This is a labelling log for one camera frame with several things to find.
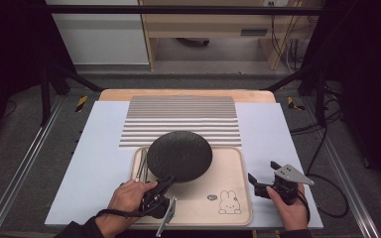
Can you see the grey desk label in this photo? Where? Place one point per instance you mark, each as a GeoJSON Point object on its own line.
{"type": "Point", "coordinates": [254, 32]}

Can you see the person's dark clothing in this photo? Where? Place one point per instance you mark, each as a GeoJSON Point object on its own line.
{"type": "Point", "coordinates": [185, 234]}

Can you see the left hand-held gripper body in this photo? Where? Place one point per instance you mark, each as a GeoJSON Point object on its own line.
{"type": "Point", "coordinates": [157, 206]}

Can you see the yellow black floor tape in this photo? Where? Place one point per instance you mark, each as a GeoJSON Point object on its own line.
{"type": "Point", "coordinates": [292, 104]}
{"type": "Point", "coordinates": [81, 103]}

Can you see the person's left hand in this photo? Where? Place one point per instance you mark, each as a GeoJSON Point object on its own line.
{"type": "Point", "coordinates": [127, 198]}

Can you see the striped grey placemat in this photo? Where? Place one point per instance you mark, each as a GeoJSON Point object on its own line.
{"type": "Point", "coordinates": [178, 115]}

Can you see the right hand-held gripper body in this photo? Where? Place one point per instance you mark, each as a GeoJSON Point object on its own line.
{"type": "Point", "coordinates": [289, 185]}

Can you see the black textured plate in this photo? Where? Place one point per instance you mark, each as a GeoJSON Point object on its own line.
{"type": "Point", "coordinates": [178, 155]}

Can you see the beige tray with rabbit print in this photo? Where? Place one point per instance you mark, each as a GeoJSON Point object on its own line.
{"type": "Point", "coordinates": [225, 165]}

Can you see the black horizontal frame bar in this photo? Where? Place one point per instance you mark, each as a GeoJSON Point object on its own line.
{"type": "Point", "coordinates": [178, 9]}

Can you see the aluminium floor rail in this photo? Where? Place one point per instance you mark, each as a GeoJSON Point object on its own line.
{"type": "Point", "coordinates": [23, 165]}
{"type": "Point", "coordinates": [344, 172]}

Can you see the silver knife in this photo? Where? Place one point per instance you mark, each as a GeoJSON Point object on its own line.
{"type": "Point", "coordinates": [140, 168]}

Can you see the white cabinet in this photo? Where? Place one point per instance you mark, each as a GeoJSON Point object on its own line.
{"type": "Point", "coordinates": [102, 36]}

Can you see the black curtain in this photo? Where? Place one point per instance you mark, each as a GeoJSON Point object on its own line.
{"type": "Point", "coordinates": [367, 82]}
{"type": "Point", "coordinates": [10, 49]}

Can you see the person's right hand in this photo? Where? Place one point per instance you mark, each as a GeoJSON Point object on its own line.
{"type": "Point", "coordinates": [289, 213]}

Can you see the black frame strut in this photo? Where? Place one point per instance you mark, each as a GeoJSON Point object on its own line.
{"type": "Point", "coordinates": [297, 77]}
{"type": "Point", "coordinates": [76, 79]}

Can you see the wooden table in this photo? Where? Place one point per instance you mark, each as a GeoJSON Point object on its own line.
{"type": "Point", "coordinates": [119, 95]}

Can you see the dark chair base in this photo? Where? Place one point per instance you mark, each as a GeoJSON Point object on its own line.
{"type": "Point", "coordinates": [191, 42]}

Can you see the light wooden desk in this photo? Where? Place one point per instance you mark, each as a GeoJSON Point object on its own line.
{"type": "Point", "coordinates": [211, 23]}

